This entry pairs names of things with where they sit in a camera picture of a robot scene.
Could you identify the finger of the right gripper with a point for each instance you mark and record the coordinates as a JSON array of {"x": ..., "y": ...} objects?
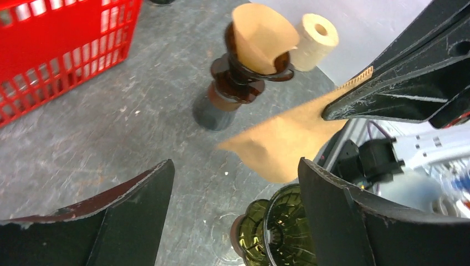
[{"x": 423, "y": 75}]

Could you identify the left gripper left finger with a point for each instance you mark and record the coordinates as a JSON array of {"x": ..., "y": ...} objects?
[{"x": 120, "y": 226}]

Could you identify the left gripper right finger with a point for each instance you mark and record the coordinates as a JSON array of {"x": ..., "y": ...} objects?
[{"x": 351, "y": 226}]

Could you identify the dark dripper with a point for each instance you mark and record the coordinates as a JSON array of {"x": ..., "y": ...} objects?
[{"x": 275, "y": 231}]

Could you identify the brown paper coffee filter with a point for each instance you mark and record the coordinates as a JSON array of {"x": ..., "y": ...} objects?
[{"x": 261, "y": 35}]

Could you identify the brown dripper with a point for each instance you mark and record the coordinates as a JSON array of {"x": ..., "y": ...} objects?
[{"x": 234, "y": 84}]

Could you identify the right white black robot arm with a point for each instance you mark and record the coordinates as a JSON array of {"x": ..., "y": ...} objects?
[{"x": 378, "y": 160}]

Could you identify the small clear glass beaker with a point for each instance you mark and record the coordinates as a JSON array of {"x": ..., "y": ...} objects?
[{"x": 221, "y": 240}]

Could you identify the red plastic shopping basket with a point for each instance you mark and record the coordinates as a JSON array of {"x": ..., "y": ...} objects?
[{"x": 51, "y": 47}]

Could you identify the black wrapped paper roll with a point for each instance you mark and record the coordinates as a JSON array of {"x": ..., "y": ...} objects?
[{"x": 161, "y": 2}]

